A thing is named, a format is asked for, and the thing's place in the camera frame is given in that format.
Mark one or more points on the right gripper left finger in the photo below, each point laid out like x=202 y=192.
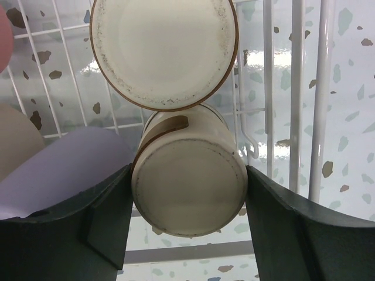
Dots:
x=81 y=238

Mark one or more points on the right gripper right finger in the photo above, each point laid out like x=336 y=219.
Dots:
x=296 y=239

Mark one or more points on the purple plastic cup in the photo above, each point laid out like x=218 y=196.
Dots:
x=74 y=163

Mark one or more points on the cream metal cup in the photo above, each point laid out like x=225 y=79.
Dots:
x=188 y=179
x=164 y=55

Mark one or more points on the beige plastic cup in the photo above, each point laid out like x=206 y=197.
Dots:
x=20 y=140

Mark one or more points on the red plastic cup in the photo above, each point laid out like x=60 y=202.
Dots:
x=6 y=40

